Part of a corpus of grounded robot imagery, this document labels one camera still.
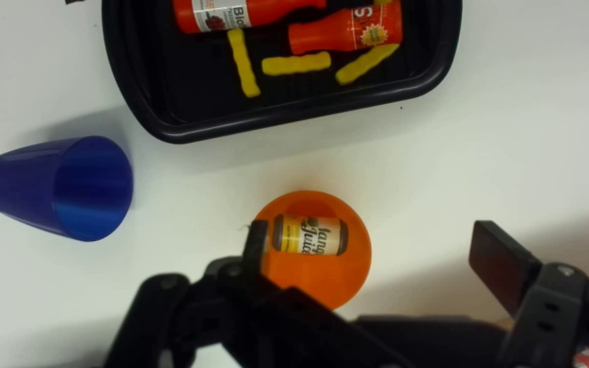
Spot blue plastic cup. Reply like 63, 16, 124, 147
0, 134, 133, 242

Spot small red sauce bottle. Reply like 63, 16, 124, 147
289, 0, 403, 55

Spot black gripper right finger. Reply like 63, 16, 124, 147
468, 221, 543, 314

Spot yellow toy fry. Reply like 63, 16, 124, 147
262, 50, 332, 75
335, 42, 400, 86
228, 28, 260, 98

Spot black plastic tray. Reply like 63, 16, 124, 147
102, 0, 462, 142

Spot orange plastic cup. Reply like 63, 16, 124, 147
256, 191, 373, 309

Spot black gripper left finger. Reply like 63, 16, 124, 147
242, 221, 269, 276

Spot large red ketchup bottle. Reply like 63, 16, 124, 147
173, 0, 327, 35

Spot small yellow toy can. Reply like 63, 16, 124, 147
273, 214, 348, 256

